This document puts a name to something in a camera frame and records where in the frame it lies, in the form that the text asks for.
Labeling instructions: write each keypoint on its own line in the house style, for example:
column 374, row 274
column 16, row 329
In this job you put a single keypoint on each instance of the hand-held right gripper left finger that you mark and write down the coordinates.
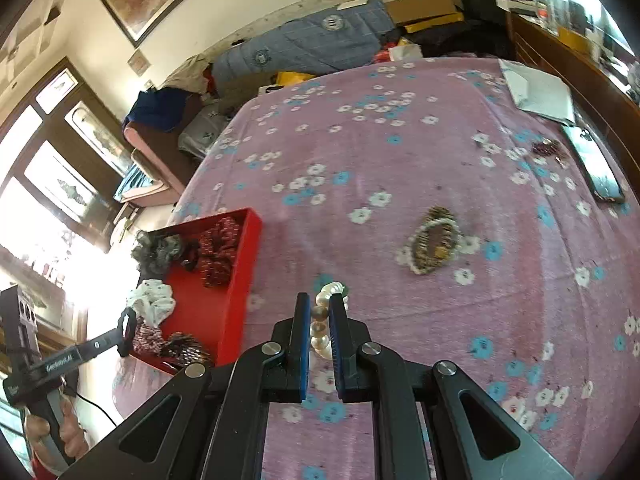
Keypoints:
column 302, row 345

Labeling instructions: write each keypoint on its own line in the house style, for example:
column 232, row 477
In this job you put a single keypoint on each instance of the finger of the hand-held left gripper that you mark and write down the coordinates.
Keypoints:
column 127, row 332

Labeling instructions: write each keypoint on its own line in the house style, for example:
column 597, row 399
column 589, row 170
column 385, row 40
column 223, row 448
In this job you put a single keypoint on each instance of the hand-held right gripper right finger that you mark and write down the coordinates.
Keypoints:
column 336, row 345

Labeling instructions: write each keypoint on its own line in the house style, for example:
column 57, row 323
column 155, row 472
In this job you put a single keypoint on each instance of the red plaid scrunchie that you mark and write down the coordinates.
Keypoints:
column 147, row 337

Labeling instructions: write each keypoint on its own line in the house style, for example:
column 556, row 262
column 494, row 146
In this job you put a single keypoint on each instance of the white dotted scrunchie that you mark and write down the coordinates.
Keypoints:
column 152, row 300

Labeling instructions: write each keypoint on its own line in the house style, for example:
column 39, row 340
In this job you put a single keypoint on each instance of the black sequined hair clip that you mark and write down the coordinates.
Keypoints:
column 187, row 350

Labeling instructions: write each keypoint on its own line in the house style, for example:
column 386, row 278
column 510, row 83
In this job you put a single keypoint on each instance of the red box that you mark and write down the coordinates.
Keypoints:
column 200, row 300

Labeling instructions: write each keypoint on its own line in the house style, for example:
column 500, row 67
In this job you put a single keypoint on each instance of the grey gauze scrunchie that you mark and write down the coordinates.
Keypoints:
column 157, row 252

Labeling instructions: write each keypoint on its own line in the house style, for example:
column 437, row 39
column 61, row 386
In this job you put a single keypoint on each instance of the red polka-dot scrunchie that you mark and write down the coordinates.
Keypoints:
column 217, row 250

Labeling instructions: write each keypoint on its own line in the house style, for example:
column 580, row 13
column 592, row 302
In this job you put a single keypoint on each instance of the oval beaded hair clip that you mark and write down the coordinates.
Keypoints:
column 434, row 242

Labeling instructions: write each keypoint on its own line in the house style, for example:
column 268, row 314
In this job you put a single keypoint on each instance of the person's left hand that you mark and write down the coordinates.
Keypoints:
column 72, row 435

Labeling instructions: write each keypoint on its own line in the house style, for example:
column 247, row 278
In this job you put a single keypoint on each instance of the pink upholstered chair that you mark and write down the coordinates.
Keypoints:
column 150, row 160

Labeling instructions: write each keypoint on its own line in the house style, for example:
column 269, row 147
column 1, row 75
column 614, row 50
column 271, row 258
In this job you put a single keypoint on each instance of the wooden glazed door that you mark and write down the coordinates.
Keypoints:
column 50, row 160

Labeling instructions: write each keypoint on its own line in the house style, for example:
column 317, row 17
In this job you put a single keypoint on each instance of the grey plastic bag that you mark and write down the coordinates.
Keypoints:
column 202, row 135

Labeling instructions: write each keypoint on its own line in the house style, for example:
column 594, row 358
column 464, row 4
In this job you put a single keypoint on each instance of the dark blue garment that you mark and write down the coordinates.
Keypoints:
column 155, row 107

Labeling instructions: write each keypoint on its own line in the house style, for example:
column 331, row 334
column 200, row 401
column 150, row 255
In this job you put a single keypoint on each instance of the beige clothes pile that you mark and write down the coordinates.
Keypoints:
column 190, row 72

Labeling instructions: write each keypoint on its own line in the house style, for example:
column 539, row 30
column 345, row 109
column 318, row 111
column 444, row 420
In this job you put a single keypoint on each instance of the brown leaf hair clip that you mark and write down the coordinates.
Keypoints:
column 545, row 148

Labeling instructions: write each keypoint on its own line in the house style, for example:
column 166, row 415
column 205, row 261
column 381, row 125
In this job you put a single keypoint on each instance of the blue-grey folded quilt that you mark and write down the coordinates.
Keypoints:
column 300, row 40

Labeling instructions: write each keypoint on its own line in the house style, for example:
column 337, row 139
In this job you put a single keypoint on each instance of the black smartphone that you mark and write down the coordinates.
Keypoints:
column 595, row 167

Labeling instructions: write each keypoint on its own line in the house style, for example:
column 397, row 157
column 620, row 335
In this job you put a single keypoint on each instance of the white paper sheets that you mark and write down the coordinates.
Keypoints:
column 542, row 90

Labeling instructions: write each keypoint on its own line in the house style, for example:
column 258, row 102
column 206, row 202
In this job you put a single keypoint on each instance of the brown cardboard box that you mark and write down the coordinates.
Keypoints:
column 422, row 7

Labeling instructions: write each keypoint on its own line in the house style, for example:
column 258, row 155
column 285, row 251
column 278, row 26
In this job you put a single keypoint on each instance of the wooden headboard shelf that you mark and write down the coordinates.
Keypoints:
column 550, row 45

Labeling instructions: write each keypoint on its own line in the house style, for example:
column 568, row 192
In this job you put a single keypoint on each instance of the black bag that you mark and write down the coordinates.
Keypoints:
column 482, row 0

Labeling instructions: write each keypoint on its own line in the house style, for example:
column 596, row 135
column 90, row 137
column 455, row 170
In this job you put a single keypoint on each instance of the small wall plaque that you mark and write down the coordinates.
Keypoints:
column 138, row 63

